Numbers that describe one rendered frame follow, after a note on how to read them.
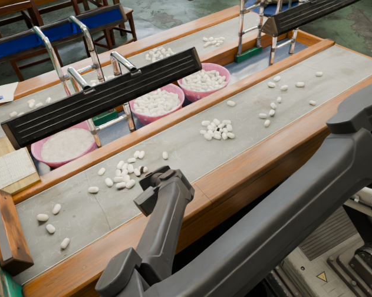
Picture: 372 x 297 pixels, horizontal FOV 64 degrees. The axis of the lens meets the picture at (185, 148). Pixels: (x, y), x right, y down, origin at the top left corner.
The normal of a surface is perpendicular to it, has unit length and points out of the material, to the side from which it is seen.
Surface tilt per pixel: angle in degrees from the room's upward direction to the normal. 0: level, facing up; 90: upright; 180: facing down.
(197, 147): 0
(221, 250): 41
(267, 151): 0
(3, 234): 0
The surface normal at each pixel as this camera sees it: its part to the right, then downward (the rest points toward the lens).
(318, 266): -0.09, -0.76
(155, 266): 0.81, -0.53
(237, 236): -0.55, -0.80
